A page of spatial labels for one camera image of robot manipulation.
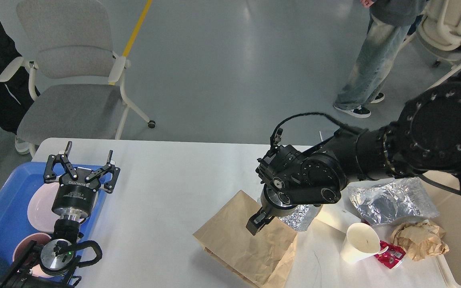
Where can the silver foil bag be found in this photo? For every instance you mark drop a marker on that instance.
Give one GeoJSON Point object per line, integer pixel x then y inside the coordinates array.
{"type": "Point", "coordinates": [392, 202]}
{"type": "Point", "coordinates": [301, 218]}

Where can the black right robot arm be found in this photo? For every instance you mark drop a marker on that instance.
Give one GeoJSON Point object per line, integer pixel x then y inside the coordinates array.
{"type": "Point", "coordinates": [426, 137]}

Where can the beige plastic bin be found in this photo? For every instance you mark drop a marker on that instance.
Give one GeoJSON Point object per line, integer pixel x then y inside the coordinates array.
{"type": "Point", "coordinates": [449, 206]}

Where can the white paper cup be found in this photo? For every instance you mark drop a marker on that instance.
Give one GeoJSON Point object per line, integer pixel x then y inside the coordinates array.
{"type": "Point", "coordinates": [361, 242]}

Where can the brown paper bag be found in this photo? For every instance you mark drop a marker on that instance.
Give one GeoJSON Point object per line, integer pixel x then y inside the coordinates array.
{"type": "Point", "coordinates": [263, 260]}

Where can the pink plate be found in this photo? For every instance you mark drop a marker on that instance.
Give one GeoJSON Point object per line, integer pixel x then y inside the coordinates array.
{"type": "Point", "coordinates": [40, 213]}

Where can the brown paper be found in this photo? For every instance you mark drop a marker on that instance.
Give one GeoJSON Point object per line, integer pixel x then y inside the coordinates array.
{"type": "Point", "coordinates": [420, 240]}

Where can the floor outlet plate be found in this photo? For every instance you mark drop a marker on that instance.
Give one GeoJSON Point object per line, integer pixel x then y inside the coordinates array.
{"type": "Point", "coordinates": [325, 134]}

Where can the white office chair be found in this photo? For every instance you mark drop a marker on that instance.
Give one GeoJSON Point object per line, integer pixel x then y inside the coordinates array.
{"type": "Point", "coordinates": [440, 33]}

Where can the grey office chair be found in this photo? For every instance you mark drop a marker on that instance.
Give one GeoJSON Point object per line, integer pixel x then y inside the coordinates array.
{"type": "Point", "coordinates": [77, 79]}

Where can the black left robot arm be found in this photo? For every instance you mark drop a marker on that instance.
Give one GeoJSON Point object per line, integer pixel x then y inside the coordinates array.
{"type": "Point", "coordinates": [53, 265]}

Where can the white paper sheet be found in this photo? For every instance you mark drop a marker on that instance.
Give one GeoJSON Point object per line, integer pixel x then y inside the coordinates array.
{"type": "Point", "coordinates": [337, 217]}

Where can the blue plastic tray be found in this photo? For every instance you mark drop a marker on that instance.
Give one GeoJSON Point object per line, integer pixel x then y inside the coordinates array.
{"type": "Point", "coordinates": [15, 196]}

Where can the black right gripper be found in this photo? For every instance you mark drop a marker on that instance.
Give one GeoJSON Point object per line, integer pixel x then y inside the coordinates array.
{"type": "Point", "coordinates": [271, 206]}

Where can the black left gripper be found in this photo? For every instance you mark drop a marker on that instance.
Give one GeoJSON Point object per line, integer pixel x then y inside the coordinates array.
{"type": "Point", "coordinates": [74, 198]}

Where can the person in blue jeans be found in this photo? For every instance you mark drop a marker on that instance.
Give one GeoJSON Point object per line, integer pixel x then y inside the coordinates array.
{"type": "Point", "coordinates": [414, 26]}

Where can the red item under arm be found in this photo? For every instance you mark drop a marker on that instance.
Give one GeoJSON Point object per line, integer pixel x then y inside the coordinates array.
{"type": "Point", "coordinates": [390, 255]}

